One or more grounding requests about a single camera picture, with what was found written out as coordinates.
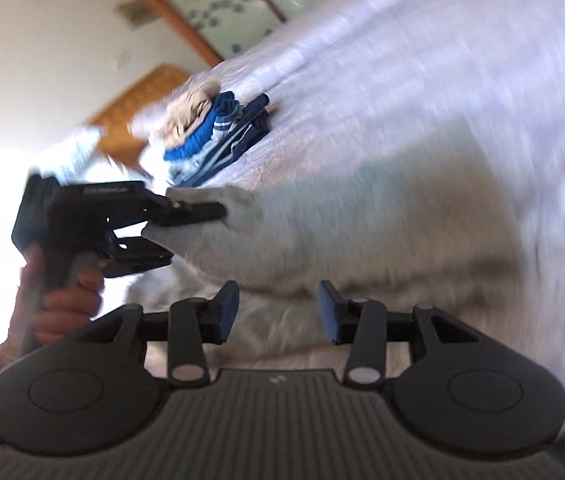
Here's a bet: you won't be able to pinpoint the beige folded garment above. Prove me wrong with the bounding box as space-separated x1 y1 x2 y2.
150 79 223 147

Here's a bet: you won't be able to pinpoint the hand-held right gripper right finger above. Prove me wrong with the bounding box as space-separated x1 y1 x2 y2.
317 280 484 389

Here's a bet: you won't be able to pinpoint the grey wall panel box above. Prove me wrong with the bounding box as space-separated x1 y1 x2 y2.
115 0 158 27

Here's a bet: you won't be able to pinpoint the blue folded garment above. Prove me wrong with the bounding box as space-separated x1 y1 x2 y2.
163 91 243 163

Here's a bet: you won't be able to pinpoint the light grey pants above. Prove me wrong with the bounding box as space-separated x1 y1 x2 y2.
140 159 530 313

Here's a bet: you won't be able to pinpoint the pile of folded clothes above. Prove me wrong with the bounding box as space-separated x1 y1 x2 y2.
175 93 272 188

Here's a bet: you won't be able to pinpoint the wardrobe with frosted flower doors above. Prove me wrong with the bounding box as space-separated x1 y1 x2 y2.
122 0 363 67

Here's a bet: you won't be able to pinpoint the person's left hand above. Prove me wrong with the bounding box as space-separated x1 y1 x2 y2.
6 250 106 358

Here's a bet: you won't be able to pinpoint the purple patterned bed cover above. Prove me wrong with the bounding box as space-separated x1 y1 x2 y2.
127 0 565 441

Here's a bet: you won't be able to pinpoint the wooden headboard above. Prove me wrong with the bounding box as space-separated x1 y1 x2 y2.
86 63 194 173

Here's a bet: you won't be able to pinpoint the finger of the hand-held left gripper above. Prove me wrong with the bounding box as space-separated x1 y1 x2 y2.
146 194 227 228
103 236 174 279

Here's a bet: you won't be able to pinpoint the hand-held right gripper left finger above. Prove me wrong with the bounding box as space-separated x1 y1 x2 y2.
84 280 241 389

